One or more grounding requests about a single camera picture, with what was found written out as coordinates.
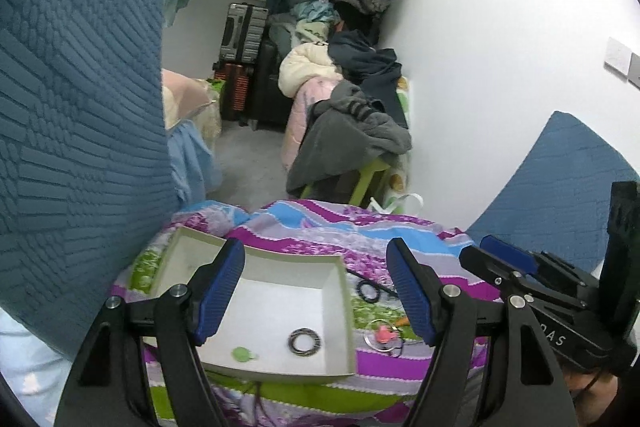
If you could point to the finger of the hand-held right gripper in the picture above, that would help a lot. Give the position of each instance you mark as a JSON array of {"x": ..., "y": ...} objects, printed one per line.
[
  {"x": 505, "y": 252},
  {"x": 480, "y": 259}
]

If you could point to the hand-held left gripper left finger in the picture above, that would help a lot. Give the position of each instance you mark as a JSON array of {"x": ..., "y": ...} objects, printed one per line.
[{"x": 220, "y": 292}]

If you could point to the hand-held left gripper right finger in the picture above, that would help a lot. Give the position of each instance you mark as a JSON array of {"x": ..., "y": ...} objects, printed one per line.
[{"x": 410, "y": 292}]

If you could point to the white cardboard box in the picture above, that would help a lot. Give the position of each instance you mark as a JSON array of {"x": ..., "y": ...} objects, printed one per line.
[{"x": 280, "y": 302}]

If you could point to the thin black hair stick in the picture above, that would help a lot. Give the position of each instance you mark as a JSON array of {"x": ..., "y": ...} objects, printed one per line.
[{"x": 372, "y": 282}]

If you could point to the pink charm on metal rings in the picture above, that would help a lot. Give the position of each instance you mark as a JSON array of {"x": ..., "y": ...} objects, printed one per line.
[{"x": 385, "y": 334}]

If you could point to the small green round charm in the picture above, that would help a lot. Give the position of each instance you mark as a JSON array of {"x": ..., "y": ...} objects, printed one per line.
[{"x": 242, "y": 353}]

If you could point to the white plastic bag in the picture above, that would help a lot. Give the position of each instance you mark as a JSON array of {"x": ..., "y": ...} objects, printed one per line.
[{"x": 400, "y": 202}]

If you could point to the purple floral blanket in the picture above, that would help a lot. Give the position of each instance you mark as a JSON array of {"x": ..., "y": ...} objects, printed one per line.
[{"x": 325, "y": 227}]

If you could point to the green plastic stool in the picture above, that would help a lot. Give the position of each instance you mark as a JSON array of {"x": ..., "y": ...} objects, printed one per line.
[{"x": 367, "y": 182}]

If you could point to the floral printed bag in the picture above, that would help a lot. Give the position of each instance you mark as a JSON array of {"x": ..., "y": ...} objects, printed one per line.
[{"x": 402, "y": 167}]

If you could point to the light blue cloth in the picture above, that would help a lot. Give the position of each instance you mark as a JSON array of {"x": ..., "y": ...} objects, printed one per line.
[{"x": 192, "y": 157}]

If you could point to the grey hoodie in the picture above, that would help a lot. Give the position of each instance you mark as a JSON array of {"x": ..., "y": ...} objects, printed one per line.
[{"x": 340, "y": 142}]

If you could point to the pink quilt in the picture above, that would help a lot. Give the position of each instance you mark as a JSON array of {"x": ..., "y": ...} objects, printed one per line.
[{"x": 300, "y": 122}]

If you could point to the beige pink cushion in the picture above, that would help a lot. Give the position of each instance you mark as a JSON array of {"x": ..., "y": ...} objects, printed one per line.
[{"x": 185, "y": 97}]

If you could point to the red ribbed suitcase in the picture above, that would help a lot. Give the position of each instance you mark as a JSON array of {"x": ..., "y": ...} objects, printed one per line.
[{"x": 235, "y": 92}]

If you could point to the light blue printed sheet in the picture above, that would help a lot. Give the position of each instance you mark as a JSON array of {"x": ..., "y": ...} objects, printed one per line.
[{"x": 30, "y": 372}]

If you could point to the black suitcase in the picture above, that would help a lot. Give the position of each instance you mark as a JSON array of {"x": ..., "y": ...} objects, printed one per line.
[{"x": 270, "y": 92}]

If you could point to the navy garment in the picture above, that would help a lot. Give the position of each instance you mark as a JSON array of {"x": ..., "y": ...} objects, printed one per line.
[{"x": 370, "y": 62}]

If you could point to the cream puffy jacket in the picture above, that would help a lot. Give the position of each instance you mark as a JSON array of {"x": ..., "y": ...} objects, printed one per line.
[{"x": 305, "y": 67}]

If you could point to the grey hard suitcase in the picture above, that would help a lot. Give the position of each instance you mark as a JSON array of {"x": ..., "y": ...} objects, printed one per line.
[{"x": 242, "y": 32}]

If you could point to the pile of mixed clothes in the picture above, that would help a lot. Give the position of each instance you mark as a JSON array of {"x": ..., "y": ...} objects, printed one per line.
[{"x": 310, "y": 12}]

